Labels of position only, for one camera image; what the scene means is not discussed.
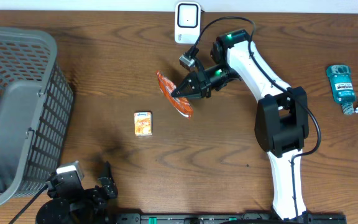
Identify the teal mouthwash bottle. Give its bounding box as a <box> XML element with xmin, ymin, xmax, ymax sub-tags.
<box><xmin>326</xmin><ymin>64</ymin><xmax>356</xmax><ymax>115</ymax></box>

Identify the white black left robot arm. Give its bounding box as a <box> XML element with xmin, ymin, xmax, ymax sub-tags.
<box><xmin>35</xmin><ymin>161</ymin><xmax>118</xmax><ymax>224</ymax></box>

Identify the small orange box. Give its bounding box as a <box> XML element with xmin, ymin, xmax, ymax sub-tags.
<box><xmin>134</xmin><ymin>111</ymin><xmax>152</xmax><ymax>136</ymax></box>

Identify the grey plastic mesh basket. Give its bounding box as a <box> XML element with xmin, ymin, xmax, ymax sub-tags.
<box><xmin>0</xmin><ymin>27</ymin><xmax>75</xmax><ymax>205</ymax></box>

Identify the red chocolate bar wrapper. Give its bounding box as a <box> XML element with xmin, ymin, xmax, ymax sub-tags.
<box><xmin>156</xmin><ymin>70</ymin><xmax>194</xmax><ymax>120</ymax></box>

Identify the white barcode scanner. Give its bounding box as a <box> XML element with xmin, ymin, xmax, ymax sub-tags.
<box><xmin>174</xmin><ymin>1</ymin><xmax>201</xmax><ymax>44</ymax></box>

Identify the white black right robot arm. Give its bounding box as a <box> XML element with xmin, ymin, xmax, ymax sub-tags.
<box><xmin>170</xmin><ymin>29</ymin><xmax>310</xmax><ymax>221</ymax></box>

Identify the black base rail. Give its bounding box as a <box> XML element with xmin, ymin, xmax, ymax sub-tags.
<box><xmin>112</xmin><ymin>212</ymin><xmax>347</xmax><ymax>224</ymax></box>

